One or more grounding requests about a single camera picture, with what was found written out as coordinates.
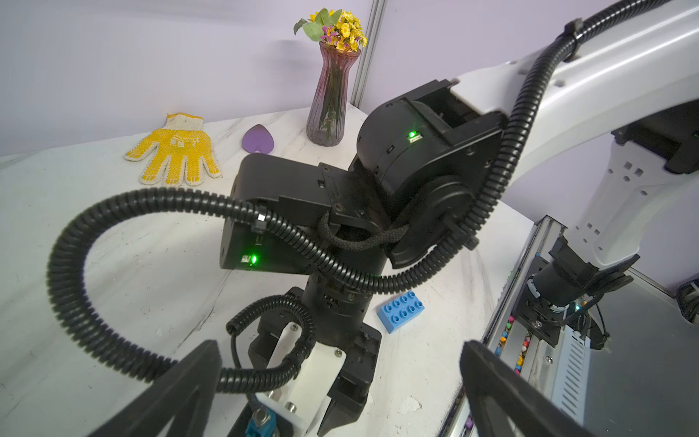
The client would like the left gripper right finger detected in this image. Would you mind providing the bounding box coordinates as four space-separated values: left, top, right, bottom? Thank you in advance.
460 340 591 436

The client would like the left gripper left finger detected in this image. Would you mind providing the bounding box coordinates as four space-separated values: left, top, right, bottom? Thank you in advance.
91 340 222 436

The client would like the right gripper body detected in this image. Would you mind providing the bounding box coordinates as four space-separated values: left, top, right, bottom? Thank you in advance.
249 273 382 393

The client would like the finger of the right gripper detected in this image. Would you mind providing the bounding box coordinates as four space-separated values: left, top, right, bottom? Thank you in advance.
317 376 372 436

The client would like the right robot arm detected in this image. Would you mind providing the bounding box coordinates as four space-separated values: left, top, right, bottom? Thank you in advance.
47 1 698 436

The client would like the light blue lego brick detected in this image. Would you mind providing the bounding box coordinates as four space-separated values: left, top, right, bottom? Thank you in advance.
376 291 425 334

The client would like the dark glass vase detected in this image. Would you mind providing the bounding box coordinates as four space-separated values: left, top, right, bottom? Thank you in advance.
306 42 360 147

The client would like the purple pink trowel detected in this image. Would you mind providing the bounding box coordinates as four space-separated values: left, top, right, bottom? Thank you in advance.
241 124 275 155

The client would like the yellow work glove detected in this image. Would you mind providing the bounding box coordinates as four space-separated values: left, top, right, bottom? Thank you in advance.
124 112 222 187

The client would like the yellow flower bouquet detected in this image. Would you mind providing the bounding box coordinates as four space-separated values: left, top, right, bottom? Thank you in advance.
293 8 369 53

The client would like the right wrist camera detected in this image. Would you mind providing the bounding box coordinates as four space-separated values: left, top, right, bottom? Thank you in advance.
229 322 350 436

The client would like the aluminium front rail frame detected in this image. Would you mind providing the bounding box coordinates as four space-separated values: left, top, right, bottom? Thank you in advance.
436 215 699 437

